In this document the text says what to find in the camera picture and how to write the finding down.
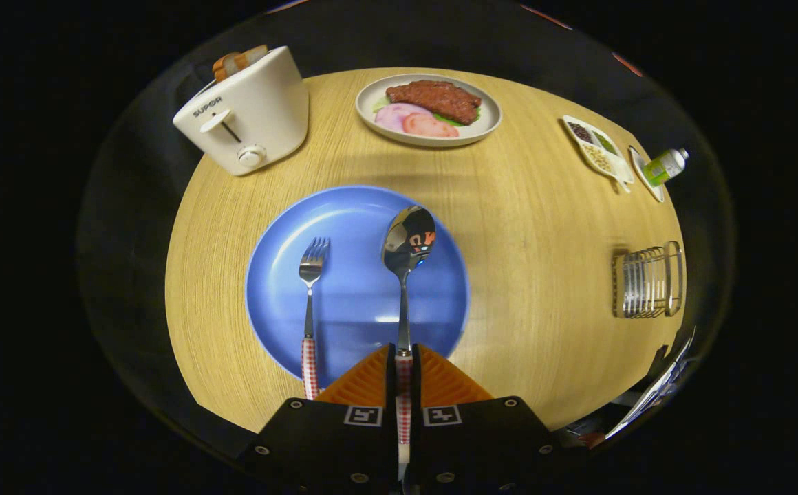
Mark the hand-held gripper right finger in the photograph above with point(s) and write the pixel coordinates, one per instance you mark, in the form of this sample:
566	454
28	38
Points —
417	392

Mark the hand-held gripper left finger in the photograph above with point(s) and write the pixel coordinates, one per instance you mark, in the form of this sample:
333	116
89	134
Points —
391	395

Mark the blue plate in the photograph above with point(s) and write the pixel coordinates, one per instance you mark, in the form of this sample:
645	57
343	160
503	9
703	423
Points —
358	275

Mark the red tomato slice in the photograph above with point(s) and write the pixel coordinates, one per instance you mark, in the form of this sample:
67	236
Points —
430	126

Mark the green lettuce leaf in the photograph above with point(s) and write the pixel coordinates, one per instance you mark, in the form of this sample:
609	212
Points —
447	120

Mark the white plate with meat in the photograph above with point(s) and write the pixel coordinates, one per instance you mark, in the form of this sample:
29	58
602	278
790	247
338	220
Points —
485	124

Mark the pink ham slice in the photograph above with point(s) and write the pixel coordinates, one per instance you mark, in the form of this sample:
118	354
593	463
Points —
392	115

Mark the brown steak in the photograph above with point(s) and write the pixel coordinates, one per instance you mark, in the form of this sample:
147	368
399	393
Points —
433	100

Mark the pile of yellow beans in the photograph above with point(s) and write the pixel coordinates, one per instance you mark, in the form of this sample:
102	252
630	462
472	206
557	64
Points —
598	158

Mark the white divided dish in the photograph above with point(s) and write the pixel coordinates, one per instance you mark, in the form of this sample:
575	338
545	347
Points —
619	168

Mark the pile of dark beans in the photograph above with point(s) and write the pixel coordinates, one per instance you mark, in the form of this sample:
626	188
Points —
581	132

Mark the pile of green beans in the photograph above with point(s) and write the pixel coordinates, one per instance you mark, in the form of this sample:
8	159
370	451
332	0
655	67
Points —
604	142

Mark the white square coaster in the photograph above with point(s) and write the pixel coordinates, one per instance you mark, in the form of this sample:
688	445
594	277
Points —
641	172

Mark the white toaster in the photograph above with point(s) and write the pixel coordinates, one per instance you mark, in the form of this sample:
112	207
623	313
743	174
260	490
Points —
261	103

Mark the green label bottle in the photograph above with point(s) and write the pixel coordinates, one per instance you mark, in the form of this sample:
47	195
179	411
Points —
664	167

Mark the toasted bread slice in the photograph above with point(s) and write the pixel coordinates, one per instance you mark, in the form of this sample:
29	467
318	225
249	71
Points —
227	65
256	53

